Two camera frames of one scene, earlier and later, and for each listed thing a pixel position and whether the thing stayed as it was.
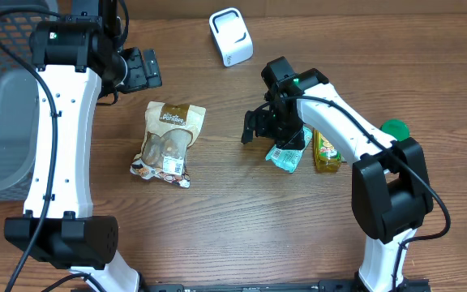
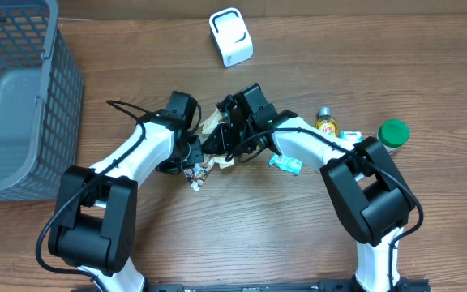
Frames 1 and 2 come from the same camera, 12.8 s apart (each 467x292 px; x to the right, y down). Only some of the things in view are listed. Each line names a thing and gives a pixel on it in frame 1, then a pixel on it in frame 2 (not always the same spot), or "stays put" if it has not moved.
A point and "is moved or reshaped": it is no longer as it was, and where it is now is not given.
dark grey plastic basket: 5,100 stays put
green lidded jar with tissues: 398,127 stays put
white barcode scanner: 229,29 stays put
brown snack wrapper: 169,130 is moved or reshaped
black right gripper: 259,125 to 225,132
